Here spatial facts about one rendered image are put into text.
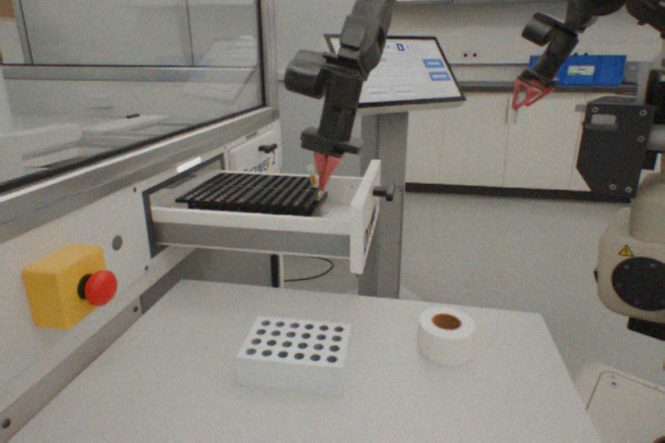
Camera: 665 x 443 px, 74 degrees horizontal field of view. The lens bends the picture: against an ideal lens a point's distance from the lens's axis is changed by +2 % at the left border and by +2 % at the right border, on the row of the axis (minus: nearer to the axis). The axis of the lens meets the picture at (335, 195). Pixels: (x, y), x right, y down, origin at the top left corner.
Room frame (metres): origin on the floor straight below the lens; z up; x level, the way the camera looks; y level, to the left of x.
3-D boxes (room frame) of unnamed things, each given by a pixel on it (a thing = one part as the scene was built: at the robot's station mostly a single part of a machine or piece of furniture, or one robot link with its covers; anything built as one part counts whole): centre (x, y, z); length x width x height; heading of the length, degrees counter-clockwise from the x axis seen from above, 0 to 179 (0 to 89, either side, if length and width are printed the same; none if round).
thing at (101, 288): (0.44, 0.27, 0.88); 0.04 x 0.03 x 0.04; 170
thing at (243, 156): (1.09, 0.20, 0.87); 0.29 x 0.02 x 0.11; 170
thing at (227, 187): (0.75, 0.14, 0.87); 0.22 x 0.18 x 0.06; 80
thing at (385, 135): (1.69, -0.22, 0.51); 0.50 x 0.45 x 1.02; 30
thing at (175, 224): (0.76, 0.15, 0.86); 0.40 x 0.26 x 0.06; 80
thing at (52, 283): (0.45, 0.30, 0.88); 0.07 x 0.05 x 0.07; 170
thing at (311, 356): (0.45, 0.05, 0.78); 0.12 x 0.08 x 0.04; 82
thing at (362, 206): (0.72, -0.06, 0.87); 0.29 x 0.02 x 0.11; 170
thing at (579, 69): (3.66, -1.89, 1.01); 0.61 x 0.41 x 0.22; 80
